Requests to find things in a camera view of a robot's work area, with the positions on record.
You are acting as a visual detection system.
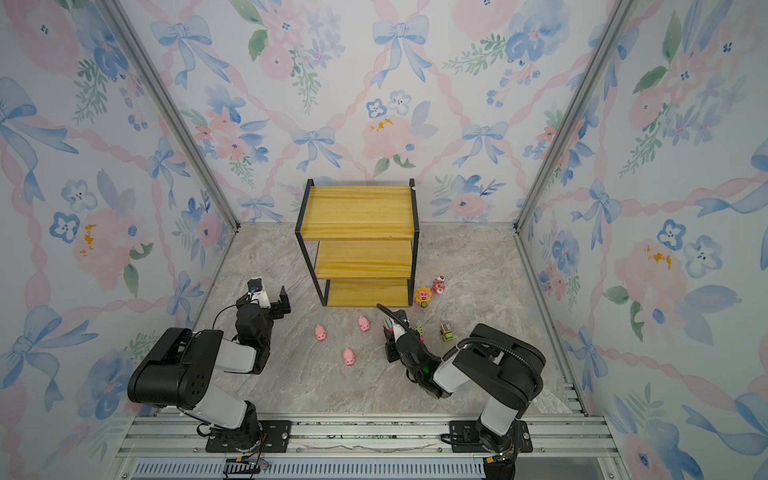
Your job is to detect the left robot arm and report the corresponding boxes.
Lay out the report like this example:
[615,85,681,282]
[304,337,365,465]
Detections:
[127,278,291,453]

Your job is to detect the pink bear toy with cherry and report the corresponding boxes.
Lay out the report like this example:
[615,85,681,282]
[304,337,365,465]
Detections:
[432,275,446,295]

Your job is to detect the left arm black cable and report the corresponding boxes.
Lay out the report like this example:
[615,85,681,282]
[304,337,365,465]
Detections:
[211,292,256,331]

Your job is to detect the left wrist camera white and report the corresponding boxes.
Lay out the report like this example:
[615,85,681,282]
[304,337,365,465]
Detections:
[248,288,271,308]

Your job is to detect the wooden shelf black metal frame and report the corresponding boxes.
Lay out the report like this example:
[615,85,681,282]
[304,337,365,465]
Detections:
[295,179,420,308]

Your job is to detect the aluminium corner post right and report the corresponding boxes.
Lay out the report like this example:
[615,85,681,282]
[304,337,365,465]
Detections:
[514,0,635,236]

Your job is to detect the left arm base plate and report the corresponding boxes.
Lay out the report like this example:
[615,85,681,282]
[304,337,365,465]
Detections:
[205,420,292,454]

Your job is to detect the aluminium corner post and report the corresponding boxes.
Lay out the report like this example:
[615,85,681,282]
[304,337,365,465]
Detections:
[95,1,241,232]
[514,0,635,236]

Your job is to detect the brown green robot toy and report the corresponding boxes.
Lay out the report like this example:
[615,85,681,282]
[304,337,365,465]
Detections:
[439,323,454,342]

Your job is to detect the pink pig toy left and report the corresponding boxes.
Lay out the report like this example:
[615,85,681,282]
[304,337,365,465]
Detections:
[314,325,327,342]

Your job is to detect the pink bear toy yellow petals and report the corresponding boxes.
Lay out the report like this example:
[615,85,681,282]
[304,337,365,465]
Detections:
[414,287,433,308]

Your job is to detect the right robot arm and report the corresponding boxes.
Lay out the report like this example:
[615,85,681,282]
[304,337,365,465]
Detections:
[384,321,546,460]

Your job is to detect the pink pig toy middle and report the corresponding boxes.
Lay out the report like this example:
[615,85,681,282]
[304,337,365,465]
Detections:
[358,316,371,332]

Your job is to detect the aluminium corner post left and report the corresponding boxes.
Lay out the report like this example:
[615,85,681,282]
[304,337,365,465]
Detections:
[95,1,241,232]

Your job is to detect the pink pig toy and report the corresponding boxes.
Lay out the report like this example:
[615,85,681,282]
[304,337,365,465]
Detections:
[314,325,327,342]
[343,348,356,367]
[358,316,371,332]

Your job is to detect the pink pig toy front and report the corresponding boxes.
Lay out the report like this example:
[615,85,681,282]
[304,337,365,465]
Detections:
[343,348,356,367]

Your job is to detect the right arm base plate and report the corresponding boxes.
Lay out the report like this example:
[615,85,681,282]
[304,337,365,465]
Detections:
[441,420,533,455]

